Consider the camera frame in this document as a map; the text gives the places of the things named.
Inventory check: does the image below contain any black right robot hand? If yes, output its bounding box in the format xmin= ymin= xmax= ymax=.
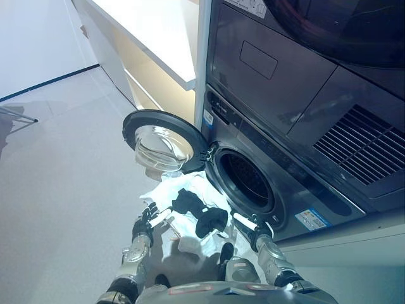
xmin=232 ymin=212 xmax=275 ymax=251

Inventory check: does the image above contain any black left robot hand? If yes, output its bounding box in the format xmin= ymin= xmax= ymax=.
xmin=132 ymin=201 xmax=175 ymax=239

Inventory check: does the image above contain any black garment with white label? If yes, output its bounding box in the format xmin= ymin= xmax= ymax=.
xmin=194 ymin=206 xmax=229 ymax=239

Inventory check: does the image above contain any round washing machine door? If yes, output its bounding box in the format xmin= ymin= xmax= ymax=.
xmin=121 ymin=109 xmax=213 ymax=174

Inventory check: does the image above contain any black right robot foot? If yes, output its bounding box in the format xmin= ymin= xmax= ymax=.
xmin=219 ymin=242 xmax=235 ymax=264

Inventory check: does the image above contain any small black garment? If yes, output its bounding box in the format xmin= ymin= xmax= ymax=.
xmin=171 ymin=188 xmax=206 ymax=220

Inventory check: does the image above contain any white cloth garment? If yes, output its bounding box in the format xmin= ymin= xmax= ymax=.
xmin=139 ymin=170 xmax=242 ymax=256

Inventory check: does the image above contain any blue energy label sticker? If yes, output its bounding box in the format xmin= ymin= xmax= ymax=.
xmin=294 ymin=207 xmax=332 ymax=229

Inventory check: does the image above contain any small blue sticker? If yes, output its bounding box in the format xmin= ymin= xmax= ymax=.
xmin=202 ymin=109 xmax=215 ymax=128

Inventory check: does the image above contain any white counter cabinet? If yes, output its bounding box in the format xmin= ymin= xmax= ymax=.
xmin=72 ymin=0 xmax=203 ymax=112

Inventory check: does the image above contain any dark grey tumble dryer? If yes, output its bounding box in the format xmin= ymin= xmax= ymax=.
xmin=207 ymin=0 xmax=405 ymax=208

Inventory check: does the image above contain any round dark dryer door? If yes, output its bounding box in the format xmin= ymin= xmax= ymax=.
xmin=261 ymin=0 xmax=405 ymax=69

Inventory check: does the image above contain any white dryer instruction sticker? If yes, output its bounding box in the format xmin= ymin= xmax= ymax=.
xmin=221 ymin=0 xmax=267 ymax=19

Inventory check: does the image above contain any brown basket handle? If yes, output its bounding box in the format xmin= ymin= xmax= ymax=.
xmin=163 ymin=217 xmax=183 ymax=243

